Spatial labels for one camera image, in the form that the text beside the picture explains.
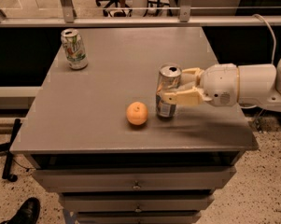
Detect black stand leg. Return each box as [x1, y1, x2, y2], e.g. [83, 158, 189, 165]
[0, 119, 21, 182]

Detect metal railing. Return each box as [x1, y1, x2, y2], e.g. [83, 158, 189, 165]
[0, 0, 281, 28]

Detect black shoe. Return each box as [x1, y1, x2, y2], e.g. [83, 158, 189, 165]
[2, 197, 40, 224]

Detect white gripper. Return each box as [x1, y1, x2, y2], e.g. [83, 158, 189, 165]
[160, 63, 239, 106]

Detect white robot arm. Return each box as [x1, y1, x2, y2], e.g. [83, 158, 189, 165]
[161, 60, 281, 112]

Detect grey drawer cabinet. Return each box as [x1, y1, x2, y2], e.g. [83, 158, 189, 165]
[12, 28, 256, 224]

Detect white green 7up can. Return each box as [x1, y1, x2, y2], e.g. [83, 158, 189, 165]
[61, 28, 88, 70]

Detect silver redbull can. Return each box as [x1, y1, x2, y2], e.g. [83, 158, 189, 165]
[156, 63, 182, 118]

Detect orange fruit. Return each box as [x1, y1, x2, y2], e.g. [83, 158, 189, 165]
[126, 102, 148, 125]

